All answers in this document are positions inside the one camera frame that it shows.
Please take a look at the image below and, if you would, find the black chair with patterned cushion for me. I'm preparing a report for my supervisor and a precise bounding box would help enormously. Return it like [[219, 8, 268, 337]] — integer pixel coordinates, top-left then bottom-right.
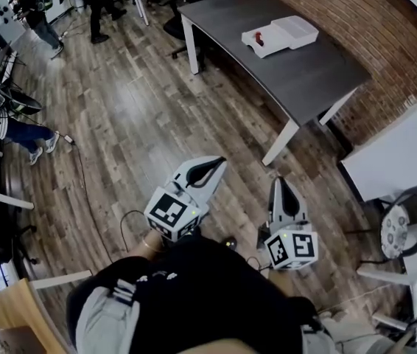
[[358, 185, 417, 266]]

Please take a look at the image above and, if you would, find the person's black and grey top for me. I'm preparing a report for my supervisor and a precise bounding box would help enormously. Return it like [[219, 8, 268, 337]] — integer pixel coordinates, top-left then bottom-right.
[[66, 233, 337, 354]]

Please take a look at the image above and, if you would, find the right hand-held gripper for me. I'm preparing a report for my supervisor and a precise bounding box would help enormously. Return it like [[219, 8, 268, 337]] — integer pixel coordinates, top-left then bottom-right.
[[264, 177, 319, 271]]

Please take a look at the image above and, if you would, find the black floor cable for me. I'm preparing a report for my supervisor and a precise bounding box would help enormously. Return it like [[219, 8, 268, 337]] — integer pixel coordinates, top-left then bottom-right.
[[59, 133, 97, 237]]

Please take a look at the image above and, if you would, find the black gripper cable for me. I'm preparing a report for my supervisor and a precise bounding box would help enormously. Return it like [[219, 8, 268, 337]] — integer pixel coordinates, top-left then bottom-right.
[[119, 209, 150, 266]]

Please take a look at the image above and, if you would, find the person's left forearm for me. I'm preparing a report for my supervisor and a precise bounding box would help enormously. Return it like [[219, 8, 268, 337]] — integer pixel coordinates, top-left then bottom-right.
[[141, 229, 167, 254]]

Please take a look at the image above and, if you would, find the person's right forearm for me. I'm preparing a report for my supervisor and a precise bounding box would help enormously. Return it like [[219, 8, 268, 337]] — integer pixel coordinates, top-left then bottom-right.
[[267, 269, 295, 297]]

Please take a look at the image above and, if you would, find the grey table with white legs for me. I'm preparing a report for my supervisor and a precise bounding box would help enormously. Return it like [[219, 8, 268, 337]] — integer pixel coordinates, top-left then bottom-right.
[[178, 0, 374, 167]]

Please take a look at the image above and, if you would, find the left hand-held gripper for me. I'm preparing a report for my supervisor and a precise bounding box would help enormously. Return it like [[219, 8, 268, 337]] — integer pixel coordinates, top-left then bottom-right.
[[144, 156, 228, 243]]

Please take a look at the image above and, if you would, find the person's face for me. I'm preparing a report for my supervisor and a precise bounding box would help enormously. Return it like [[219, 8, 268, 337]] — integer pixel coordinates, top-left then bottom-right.
[[177, 339, 252, 354]]

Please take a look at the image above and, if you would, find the white case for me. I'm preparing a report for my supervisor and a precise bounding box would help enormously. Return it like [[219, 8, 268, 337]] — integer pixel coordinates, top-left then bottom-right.
[[241, 15, 320, 60]]

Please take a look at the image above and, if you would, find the black office chair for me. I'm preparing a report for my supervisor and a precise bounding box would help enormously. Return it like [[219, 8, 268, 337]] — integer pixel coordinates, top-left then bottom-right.
[[163, 0, 204, 60]]

